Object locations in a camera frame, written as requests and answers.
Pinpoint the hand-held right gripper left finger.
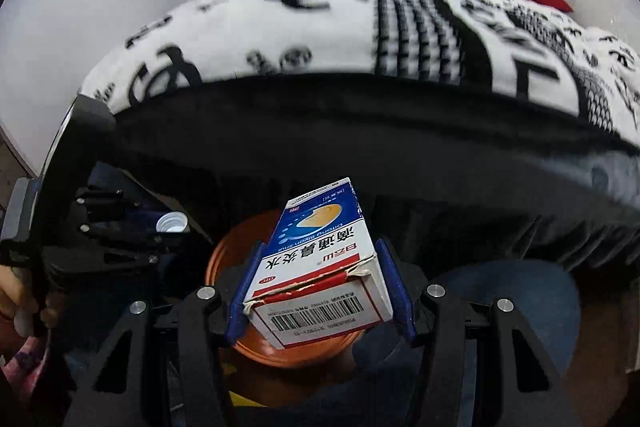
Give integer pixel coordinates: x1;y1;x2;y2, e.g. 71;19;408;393
62;241;266;427

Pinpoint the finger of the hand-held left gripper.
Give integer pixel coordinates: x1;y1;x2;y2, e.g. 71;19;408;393
75;188;162;228
80;226;191;263

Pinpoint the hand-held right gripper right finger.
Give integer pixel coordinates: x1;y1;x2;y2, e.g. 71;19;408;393
376;238;581;427

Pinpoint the white bottle cap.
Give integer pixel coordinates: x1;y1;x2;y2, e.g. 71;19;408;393
156;213;190;234

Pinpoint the orange plastic bucket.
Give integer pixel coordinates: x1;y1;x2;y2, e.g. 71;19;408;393
204;208;382;409

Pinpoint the white and blue medicine box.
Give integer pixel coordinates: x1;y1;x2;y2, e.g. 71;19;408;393
243;177;394;350

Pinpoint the person's left forearm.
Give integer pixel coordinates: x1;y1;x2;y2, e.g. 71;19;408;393
0;336;57;390

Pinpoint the person's left hand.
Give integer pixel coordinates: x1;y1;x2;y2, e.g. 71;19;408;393
0;264;66;339

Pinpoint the black bed cover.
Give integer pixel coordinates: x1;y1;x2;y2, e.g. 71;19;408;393
114;72;640;270

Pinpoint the black and white printed blanket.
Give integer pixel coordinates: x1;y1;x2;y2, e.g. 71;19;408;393
77;0;640;148

